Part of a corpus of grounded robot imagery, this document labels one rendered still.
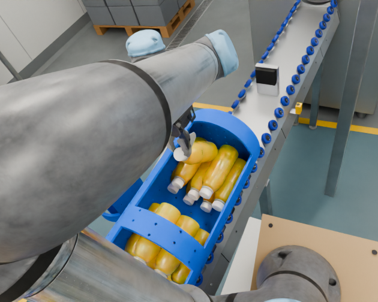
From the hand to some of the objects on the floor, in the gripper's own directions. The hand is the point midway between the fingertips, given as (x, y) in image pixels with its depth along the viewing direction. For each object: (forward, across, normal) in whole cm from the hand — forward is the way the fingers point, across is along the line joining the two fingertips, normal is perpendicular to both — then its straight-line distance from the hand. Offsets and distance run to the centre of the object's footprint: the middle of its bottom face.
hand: (179, 153), depth 87 cm
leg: (+127, -8, -136) cm, 186 cm away
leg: (+127, -8, -38) cm, 133 cm away
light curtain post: (+127, -34, -82) cm, 155 cm away
